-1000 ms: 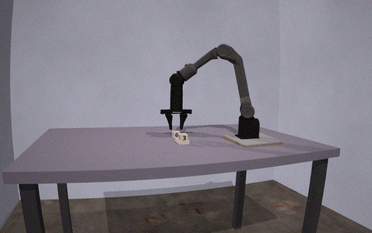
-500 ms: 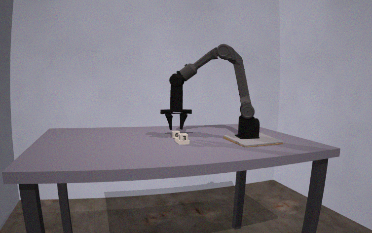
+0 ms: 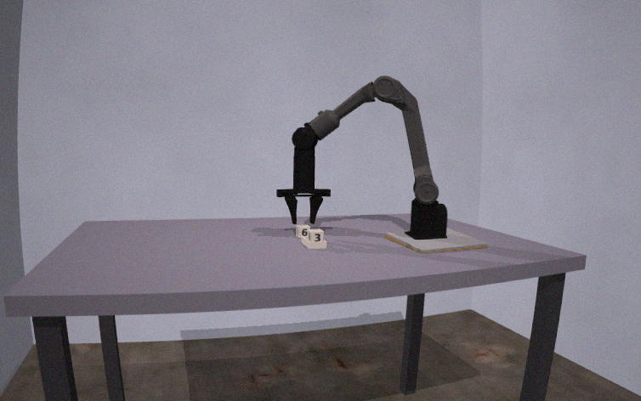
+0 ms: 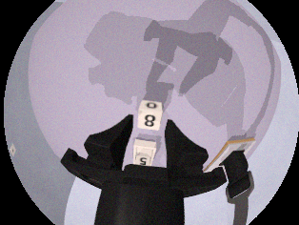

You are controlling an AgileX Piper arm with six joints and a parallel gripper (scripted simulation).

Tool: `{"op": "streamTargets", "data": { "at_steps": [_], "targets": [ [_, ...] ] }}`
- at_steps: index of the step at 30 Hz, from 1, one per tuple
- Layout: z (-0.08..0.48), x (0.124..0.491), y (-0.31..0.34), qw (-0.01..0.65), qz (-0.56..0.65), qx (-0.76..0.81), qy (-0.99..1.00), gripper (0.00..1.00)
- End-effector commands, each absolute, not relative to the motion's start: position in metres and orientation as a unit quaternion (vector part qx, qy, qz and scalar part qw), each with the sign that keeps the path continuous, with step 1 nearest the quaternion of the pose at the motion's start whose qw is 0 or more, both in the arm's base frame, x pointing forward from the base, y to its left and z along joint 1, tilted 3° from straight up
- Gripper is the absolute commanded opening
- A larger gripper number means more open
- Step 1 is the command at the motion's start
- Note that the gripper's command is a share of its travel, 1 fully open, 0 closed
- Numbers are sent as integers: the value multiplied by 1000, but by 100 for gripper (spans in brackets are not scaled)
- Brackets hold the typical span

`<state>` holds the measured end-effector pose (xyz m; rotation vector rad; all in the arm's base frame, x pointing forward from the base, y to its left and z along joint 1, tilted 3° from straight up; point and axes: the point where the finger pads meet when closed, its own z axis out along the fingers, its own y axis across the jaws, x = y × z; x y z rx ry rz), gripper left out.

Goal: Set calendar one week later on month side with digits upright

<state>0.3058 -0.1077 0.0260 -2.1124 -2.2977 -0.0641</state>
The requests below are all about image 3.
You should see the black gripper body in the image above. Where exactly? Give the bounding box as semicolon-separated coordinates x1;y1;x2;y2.
276;172;331;197

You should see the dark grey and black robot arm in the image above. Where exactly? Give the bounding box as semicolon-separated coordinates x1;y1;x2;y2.
292;76;447;240

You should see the white cube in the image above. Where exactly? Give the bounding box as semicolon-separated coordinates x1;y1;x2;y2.
296;224;310;239
308;229;324;242

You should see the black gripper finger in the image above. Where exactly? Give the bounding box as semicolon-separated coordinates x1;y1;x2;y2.
285;195;298;224
309;195;323;223

